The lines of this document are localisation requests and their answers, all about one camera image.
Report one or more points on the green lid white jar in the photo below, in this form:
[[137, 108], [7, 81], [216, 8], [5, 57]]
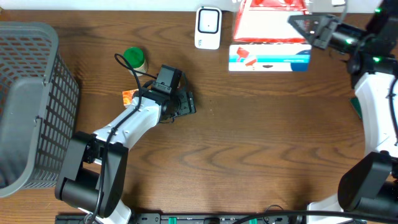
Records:
[[135, 56]]

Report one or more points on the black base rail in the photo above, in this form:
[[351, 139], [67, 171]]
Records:
[[155, 218]]

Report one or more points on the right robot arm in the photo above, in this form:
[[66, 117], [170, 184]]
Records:
[[368, 191]]

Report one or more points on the green grip gloves package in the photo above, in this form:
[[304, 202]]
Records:
[[356, 106]]

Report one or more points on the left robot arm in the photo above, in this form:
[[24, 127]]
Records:
[[94, 168]]

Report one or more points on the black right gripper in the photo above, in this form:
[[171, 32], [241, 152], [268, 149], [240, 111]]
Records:
[[324, 32]]

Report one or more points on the white barcode scanner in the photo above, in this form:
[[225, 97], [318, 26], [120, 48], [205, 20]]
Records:
[[208, 28]]

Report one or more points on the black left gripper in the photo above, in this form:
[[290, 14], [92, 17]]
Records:
[[189, 103]]

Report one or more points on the grey plastic mesh basket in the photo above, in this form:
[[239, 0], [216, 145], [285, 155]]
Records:
[[39, 104]]

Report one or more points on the red dustpan brush package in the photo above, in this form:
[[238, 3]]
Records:
[[264, 41]]

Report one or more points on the orange snack box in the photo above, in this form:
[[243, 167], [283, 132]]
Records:
[[128, 95]]

